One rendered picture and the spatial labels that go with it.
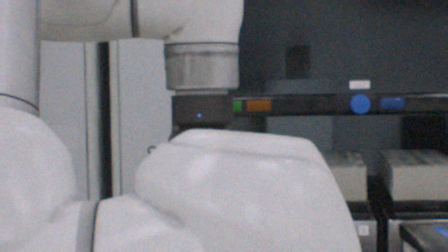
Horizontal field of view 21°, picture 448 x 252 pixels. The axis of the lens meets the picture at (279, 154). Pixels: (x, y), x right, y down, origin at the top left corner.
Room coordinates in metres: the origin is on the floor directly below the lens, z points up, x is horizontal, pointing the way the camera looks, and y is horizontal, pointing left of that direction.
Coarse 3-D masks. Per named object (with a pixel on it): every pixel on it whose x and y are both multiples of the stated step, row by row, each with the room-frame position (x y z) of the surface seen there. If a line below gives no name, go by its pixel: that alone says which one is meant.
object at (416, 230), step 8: (400, 224) 1.62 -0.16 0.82; (408, 224) 1.61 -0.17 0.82; (416, 224) 1.61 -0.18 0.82; (424, 224) 1.60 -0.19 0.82; (432, 224) 1.60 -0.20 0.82; (440, 224) 1.60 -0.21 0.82; (400, 232) 1.61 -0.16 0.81; (408, 232) 1.54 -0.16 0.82; (416, 232) 1.52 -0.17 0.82; (424, 232) 1.51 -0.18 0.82; (432, 232) 1.51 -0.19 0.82; (440, 232) 1.51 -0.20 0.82; (408, 240) 1.54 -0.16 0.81; (416, 240) 1.47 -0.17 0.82; (424, 240) 1.43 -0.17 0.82; (432, 240) 1.43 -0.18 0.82; (440, 240) 1.43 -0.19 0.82; (408, 248) 1.60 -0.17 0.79; (416, 248) 1.47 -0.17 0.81; (424, 248) 1.41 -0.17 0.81; (432, 248) 1.36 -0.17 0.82; (440, 248) 1.36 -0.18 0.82
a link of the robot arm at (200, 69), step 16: (176, 48) 1.43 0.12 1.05; (192, 48) 1.42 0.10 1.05; (208, 48) 1.42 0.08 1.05; (224, 48) 1.43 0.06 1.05; (176, 64) 1.43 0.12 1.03; (192, 64) 1.42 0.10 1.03; (208, 64) 1.42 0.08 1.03; (224, 64) 1.43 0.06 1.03; (176, 80) 1.43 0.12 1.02; (192, 80) 1.42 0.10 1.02; (208, 80) 1.42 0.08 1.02; (224, 80) 1.43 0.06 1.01
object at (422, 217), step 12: (384, 204) 2.07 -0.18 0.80; (384, 216) 1.90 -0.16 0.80; (396, 216) 1.79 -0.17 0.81; (408, 216) 1.78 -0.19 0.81; (420, 216) 1.78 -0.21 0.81; (432, 216) 1.78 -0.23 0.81; (444, 216) 1.78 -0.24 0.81; (384, 228) 1.91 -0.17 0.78; (396, 228) 1.78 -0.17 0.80; (384, 240) 1.90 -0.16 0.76; (396, 240) 1.78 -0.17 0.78
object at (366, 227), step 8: (352, 216) 1.79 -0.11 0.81; (360, 216) 1.79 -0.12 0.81; (368, 216) 1.79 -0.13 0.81; (360, 224) 1.78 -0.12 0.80; (368, 224) 1.78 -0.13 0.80; (376, 224) 1.78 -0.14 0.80; (360, 232) 1.78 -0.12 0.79; (368, 232) 1.78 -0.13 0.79; (376, 232) 1.78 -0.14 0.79; (360, 240) 1.78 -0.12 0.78; (368, 240) 1.78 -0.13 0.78; (376, 240) 1.78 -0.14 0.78; (360, 248) 1.78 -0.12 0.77; (368, 248) 1.78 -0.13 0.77; (376, 248) 1.78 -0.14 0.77
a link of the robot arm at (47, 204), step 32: (0, 0) 0.83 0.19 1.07; (32, 0) 0.86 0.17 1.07; (0, 32) 0.83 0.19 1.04; (32, 32) 0.85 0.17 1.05; (0, 64) 0.82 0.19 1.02; (32, 64) 0.85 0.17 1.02; (0, 96) 0.81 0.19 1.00; (32, 96) 0.84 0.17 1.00; (0, 128) 0.78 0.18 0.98; (32, 128) 0.80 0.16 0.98; (0, 160) 0.77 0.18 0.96; (32, 160) 0.78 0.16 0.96; (64, 160) 0.82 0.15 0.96; (0, 192) 0.76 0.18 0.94; (32, 192) 0.77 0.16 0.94; (64, 192) 0.79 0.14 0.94; (0, 224) 0.75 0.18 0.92; (32, 224) 0.76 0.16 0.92; (64, 224) 0.77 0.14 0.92
